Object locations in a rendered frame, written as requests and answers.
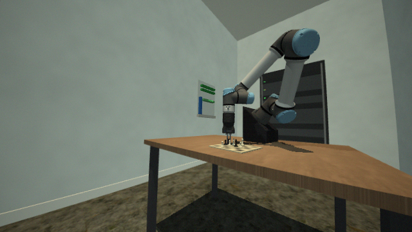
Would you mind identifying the cream and black chessboard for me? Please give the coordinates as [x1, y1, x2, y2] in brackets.
[209, 143, 263, 153]

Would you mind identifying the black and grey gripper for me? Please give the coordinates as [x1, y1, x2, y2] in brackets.
[222, 105, 235, 143]

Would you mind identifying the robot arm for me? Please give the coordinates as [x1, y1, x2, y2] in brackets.
[223, 28, 320, 125]

